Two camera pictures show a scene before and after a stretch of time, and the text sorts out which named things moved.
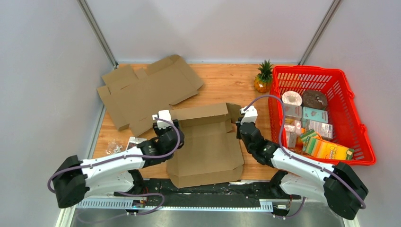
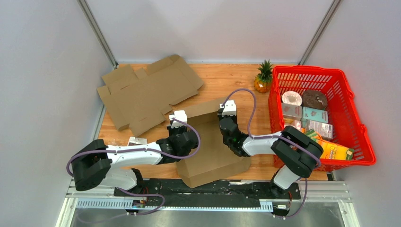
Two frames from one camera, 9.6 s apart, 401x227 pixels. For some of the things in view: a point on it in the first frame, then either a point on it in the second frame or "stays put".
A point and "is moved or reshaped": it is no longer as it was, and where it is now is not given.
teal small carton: (312, 114) stays put
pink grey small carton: (292, 111) stays put
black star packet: (133, 141) stays put
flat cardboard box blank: (133, 99) stays put
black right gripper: (238, 135) → (233, 117)
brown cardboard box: (211, 152) is moved or reshaped
